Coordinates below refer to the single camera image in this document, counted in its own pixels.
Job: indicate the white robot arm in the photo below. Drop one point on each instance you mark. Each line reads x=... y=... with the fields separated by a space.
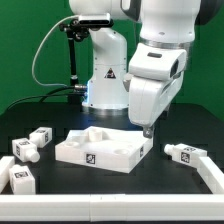
x=164 y=24

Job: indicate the white left fence piece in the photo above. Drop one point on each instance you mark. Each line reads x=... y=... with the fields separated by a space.
x=6 y=162

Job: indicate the white square tabletop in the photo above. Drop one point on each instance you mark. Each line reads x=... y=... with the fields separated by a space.
x=104 y=148

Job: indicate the grey background camera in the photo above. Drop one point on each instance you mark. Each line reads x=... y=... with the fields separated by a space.
x=95 y=20

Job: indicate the white fence piece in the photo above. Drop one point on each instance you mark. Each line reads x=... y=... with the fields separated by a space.
x=6 y=162
x=211 y=175

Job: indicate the white right fence piece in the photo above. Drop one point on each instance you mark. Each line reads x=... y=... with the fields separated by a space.
x=211 y=175

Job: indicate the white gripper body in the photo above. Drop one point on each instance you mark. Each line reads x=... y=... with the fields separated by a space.
x=149 y=98

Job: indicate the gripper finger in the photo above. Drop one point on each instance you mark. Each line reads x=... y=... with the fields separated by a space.
x=148 y=132

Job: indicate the black camera stand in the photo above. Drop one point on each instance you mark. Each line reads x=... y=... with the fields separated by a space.
x=75 y=33

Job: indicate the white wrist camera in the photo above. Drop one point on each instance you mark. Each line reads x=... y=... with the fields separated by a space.
x=157 y=64

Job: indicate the white front fence wall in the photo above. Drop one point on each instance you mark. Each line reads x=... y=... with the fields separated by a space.
x=165 y=207

